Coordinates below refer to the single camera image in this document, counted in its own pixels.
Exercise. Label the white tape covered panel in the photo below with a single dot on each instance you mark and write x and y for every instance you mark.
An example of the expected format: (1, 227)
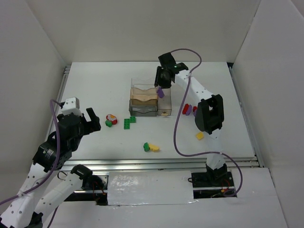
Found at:
(149, 188)

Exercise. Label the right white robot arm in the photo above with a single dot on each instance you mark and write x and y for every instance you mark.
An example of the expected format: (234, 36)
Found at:
(209, 116)

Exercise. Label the green flat lego plate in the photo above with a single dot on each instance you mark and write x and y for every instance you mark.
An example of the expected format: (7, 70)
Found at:
(126, 123)

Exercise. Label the green round lego piece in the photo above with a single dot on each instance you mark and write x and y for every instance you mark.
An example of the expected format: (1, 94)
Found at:
(146, 147)

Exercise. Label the green square lego brick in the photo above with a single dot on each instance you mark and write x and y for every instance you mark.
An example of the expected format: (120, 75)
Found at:
(132, 119)

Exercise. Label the yellow flat lego plate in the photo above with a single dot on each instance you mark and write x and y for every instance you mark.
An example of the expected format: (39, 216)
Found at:
(200, 136)

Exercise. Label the red arch lego brick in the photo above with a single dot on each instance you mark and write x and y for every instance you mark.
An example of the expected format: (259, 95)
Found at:
(185, 109)

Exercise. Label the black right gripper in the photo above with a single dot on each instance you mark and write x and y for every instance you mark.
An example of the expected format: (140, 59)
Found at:
(160, 83)

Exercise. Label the purple square lego brick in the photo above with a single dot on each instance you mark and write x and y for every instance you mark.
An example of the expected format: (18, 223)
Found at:
(160, 92)

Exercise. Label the dark grey plastic bin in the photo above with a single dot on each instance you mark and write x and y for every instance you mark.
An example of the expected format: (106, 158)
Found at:
(147, 108)

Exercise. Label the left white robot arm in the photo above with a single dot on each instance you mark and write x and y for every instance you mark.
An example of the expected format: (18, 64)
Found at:
(31, 206)

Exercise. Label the yellow curved lego piece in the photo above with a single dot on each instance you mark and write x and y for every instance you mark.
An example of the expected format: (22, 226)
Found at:
(153, 147)

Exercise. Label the aluminium table frame rail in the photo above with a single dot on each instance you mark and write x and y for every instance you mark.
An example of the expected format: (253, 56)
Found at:
(106, 86)

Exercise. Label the purple arch lego brick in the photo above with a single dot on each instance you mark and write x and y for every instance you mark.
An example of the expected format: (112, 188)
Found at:
(189, 110)

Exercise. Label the small green lego brick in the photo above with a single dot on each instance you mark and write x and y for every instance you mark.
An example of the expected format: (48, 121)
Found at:
(108, 123)

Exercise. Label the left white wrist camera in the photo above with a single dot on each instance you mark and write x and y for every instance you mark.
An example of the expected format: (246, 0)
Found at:
(71, 106)

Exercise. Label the clear plastic bin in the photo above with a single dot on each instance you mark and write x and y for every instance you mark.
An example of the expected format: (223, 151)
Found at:
(144, 83)

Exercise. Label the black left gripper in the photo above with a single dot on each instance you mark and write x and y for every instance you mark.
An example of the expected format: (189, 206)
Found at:
(85, 124)

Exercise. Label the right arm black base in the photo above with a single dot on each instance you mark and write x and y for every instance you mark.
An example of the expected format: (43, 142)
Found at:
(203, 181)

